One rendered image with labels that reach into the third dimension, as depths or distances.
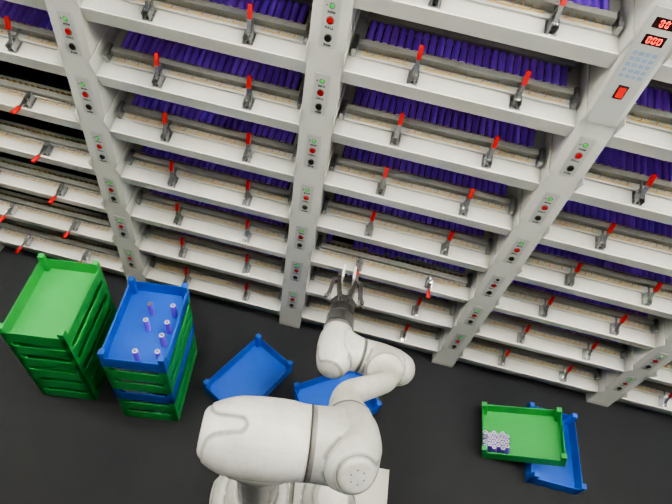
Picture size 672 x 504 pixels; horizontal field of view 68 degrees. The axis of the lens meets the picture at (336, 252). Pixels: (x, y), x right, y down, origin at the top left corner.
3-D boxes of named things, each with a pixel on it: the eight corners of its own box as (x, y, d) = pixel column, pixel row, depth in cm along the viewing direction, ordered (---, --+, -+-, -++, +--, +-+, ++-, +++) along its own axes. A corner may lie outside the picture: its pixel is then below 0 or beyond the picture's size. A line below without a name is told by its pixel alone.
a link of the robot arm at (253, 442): (284, 540, 140) (206, 533, 138) (291, 479, 149) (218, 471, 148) (315, 484, 78) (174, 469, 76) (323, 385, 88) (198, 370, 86)
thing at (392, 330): (435, 353, 216) (443, 348, 203) (301, 319, 217) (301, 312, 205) (442, 309, 223) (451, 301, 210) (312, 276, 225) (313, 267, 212)
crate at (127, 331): (166, 373, 157) (163, 361, 151) (101, 366, 155) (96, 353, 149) (190, 296, 176) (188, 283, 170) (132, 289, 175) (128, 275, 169)
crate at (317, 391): (309, 438, 190) (311, 430, 184) (292, 391, 201) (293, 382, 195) (378, 412, 201) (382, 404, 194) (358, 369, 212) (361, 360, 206)
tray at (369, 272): (465, 303, 187) (473, 297, 178) (310, 264, 188) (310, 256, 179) (472, 255, 194) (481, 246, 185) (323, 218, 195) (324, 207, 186)
